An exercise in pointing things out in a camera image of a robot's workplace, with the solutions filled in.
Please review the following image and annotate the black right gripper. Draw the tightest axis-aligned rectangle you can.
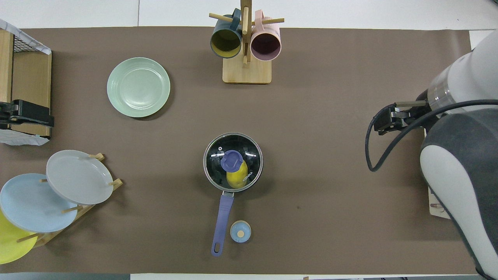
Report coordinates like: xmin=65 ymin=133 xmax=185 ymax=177
xmin=374 ymin=100 xmax=430 ymax=136

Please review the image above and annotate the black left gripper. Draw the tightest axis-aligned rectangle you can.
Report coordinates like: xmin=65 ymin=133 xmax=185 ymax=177
xmin=9 ymin=100 xmax=54 ymax=127

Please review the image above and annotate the glass lid purple knob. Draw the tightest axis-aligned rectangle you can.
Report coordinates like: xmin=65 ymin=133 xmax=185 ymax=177
xmin=203 ymin=133 xmax=263 ymax=192

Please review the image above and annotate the grey plate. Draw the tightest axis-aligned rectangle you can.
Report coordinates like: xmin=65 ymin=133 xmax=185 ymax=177
xmin=46 ymin=150 xmax=114 ymax=205

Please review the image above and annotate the light blue plate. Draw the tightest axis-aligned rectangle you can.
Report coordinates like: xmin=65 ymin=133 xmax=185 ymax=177
xmin=0 ymin=173 xmax=78 ymax=234

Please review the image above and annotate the green plate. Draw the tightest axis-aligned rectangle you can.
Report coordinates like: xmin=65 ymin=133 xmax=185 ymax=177
xmin=107 ymin=57 xmax=171 ymax=118

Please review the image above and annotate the wooden plate rack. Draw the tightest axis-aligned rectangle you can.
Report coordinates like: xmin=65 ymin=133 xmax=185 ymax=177
xmin=16 ymin=152 xmax=123 ymax=249

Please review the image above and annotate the yellow plate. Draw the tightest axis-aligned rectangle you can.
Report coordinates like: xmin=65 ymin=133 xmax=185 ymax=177
xmin=0 ymin=210 xmax=39 ymax=265

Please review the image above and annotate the white marbled paper sheet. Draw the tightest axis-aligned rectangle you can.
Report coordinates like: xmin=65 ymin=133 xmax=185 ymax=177
xmin=0 ymin=19 xmax=52 ymax=55
xmin=0 ymin=128 xmax=50 ymax=147

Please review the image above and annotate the beige toaster oven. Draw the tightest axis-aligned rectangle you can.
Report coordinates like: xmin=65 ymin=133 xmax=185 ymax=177
xmin=423 ymin=128 xmax=451 ymax=219

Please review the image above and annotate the brown table mat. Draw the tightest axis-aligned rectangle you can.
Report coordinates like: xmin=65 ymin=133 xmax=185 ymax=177
xmin=0 ymin=26 xmax=495 ymax=275

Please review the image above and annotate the pink mug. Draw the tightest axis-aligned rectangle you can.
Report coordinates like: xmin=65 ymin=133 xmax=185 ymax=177
xmin=250 ymin=10 xmax=282 ymax=62

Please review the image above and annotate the wooden mug tree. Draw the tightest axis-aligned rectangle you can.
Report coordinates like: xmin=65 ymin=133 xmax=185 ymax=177
xmin=209 ymin=0 xmax=285 ymax=84

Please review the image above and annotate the dark teal mug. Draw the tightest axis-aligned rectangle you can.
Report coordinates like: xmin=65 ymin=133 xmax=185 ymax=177
xmin=210 ymin=9 xmax=243 ymax=59

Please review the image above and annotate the wooden wire basket box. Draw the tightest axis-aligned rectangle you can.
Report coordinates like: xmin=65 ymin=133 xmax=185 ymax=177
xmin=12 ymin=51 xmax=52 ymax=139

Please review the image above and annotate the black wire basket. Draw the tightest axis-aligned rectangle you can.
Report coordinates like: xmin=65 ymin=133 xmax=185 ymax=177
xmin=12 ymin=32 xmax=44 ymax=54

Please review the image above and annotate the black pot purple handle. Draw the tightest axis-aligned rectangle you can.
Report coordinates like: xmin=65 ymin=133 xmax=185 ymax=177
xmin=203 ymin=133 xmax=264 ymax=257

